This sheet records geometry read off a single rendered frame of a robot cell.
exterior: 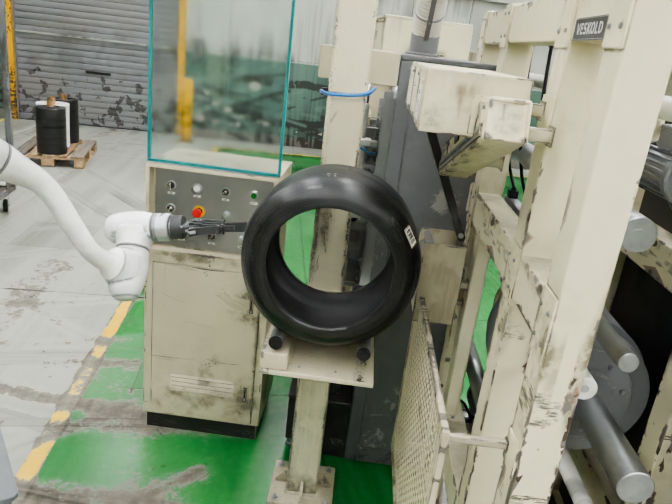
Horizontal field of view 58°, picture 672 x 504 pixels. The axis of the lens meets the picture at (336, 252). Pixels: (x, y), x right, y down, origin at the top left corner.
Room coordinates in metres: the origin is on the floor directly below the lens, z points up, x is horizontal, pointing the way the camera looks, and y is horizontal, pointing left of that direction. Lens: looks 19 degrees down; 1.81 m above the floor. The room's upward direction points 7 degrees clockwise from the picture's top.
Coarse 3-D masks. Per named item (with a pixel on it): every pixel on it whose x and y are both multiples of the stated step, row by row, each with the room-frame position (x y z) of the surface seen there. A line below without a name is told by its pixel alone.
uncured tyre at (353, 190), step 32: (288, 192) 1.72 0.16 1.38; (320, 192) 1.70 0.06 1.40; (352, 192) 1.70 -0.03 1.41; (384, 192) 1.75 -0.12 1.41; (256, 224) 1.72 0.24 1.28; (384, 224) 1.69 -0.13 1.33; (256, 256) 1.70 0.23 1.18; (416, 256) 1.72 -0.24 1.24; (256, 288) 1.70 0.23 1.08; (288, 288) 1.96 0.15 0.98; (384, 288) 1.95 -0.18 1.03; (416, 288) 1.75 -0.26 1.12; (288, 320) 1.69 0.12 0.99; (320, 320) 1.89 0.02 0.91; (352, 320) 1.88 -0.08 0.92; (384, 320) 1.69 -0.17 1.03
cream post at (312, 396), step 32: (352, 0) 2.07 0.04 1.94; (352, 32) 2.07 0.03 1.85; (352, 64) 2.07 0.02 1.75; (352, 128) 2.07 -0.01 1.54; (352, 160) 2.07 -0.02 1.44; (320, 224) 2.07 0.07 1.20; (320, 256) 2.07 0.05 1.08; (320, 288) 2.07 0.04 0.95; (320, 384) 2.07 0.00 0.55; (320, 416) 2.07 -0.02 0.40; (320, 448) 2.07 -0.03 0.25; (288, 480) 2.07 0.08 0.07
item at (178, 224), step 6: (174, 216) 1.81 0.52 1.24; (180, 216) 1.81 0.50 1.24; (174, 222) 1.79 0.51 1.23; (180, 222) 1.79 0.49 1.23; (186, 222) 1.84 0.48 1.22; (174, 228) 1.78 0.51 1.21; (180, 228) 1.78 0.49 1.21; (186, 228) 1.78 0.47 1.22; (174, 234) 1.79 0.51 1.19; (180, 234) 1.78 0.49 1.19; (186, 234) 1.83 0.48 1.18
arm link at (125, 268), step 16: (16, 160) 1.50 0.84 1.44; (0, 176) 1.48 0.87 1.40; (16, 176) 1.50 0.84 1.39; (32, 176) 1.54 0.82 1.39; (48, 176) 1.58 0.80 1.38; (48, 192) 1.57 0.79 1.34; (64, 192) 1.61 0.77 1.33; (48, 208) 1.59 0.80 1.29; (64, 208) 1.59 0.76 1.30; (64, 224) 1.59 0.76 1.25; (80, 224) 1.61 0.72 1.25; (80, 240) 1.60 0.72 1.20; (96, 256) 1.62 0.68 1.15; (112, 256) 1.66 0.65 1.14; (128, 256) 1.69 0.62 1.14; (144, 256) 1.74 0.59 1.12; (112, 272) 1.65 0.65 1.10; (128, 272) 1.66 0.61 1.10; (144, 272) 1.71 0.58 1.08; (112, 288) 1.65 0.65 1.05; (128, 288) 1.65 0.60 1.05
